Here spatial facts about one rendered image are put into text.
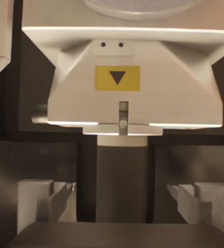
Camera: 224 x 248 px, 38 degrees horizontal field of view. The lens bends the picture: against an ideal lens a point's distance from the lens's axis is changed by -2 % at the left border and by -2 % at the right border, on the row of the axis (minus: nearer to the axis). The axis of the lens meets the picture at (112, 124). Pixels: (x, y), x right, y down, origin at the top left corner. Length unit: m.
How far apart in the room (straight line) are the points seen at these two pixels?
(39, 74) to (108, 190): 0.11
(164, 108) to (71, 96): 0.04
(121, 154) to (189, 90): 0.04
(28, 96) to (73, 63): 0.08
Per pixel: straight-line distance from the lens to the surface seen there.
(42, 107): 0.17
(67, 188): 0.16
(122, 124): 0.15
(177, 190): 0.16
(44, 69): 0.24
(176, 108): 0.15
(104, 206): 0.16
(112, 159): 0.16
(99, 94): 0.15
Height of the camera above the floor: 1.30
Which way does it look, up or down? 1 degrees down
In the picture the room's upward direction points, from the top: 179 degrees counter-clockwise
